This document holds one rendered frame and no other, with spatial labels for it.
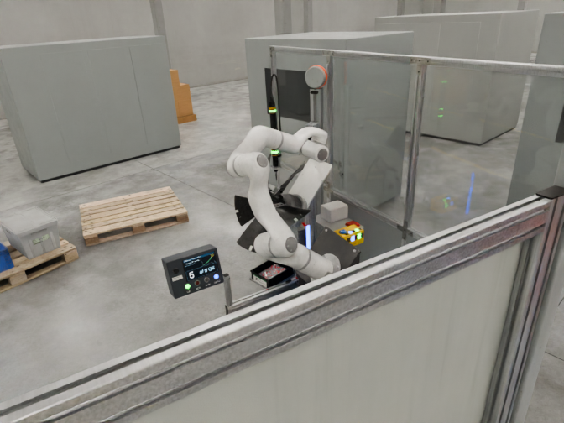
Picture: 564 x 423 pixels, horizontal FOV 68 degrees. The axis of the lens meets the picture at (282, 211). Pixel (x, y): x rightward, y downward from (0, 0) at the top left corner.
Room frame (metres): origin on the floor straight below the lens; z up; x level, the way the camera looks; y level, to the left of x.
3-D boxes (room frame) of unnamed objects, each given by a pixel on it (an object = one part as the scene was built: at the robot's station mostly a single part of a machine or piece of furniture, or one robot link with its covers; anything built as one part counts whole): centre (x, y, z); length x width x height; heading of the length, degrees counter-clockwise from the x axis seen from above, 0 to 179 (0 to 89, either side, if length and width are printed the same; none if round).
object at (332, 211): (2.88, -0.39, 0.92); 0.17 x 0.16 x 0.11; 119
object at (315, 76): (3.08, -0.29, 1.88); 0.16 x 0.07 x 0.16; 64
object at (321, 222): (2.80, -0.40, 0.85); 0.36 x 0.24 x 0.03; 29
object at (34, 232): (3.99, 2.70, 0.31); 0.60 x 0.42 x 0.33; 48
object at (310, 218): (2.72, -0.20, 0.58); 0.09 x 0.05 x 1.15; 29
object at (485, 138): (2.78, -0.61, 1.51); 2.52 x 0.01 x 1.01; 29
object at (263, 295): (2.07, -0.06, 0.82); 0.90 x 0.04 x 0.08; 119
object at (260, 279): (2.18, 0.08, 0.85); 0.22 x 0.17 x 0.07; 134
